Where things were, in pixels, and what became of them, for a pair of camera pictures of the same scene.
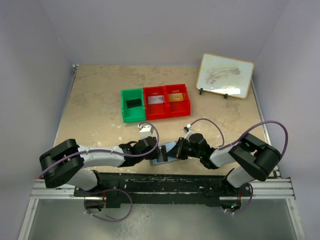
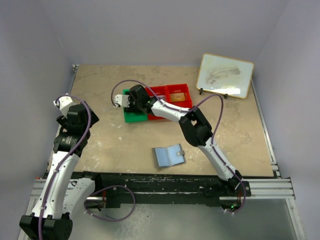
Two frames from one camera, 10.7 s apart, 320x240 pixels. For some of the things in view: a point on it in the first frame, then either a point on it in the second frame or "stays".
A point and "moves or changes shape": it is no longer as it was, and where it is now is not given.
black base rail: (122, 189) stays
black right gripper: (181, 142) to (131, 108)
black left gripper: (153, 155) to (63, 120)
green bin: (133, 114) stays
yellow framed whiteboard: (223, 75) stays
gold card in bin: (174, 97) stays
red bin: (180, 108) stays
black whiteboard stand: (225, 95) stays
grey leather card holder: (160, 158) moves or changes shape
